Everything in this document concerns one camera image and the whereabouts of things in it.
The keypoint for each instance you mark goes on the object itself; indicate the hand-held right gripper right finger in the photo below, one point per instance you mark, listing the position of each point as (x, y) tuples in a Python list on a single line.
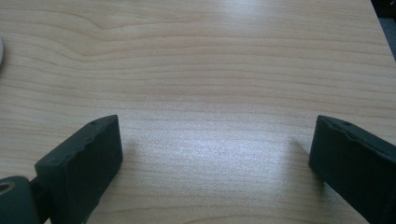
[(355, 165)]

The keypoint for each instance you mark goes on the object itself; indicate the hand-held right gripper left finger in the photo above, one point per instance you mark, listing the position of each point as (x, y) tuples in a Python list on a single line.
[(77, 168)]

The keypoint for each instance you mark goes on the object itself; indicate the silver metal cup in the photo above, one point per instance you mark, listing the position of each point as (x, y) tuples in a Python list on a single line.
[(1, 49)]

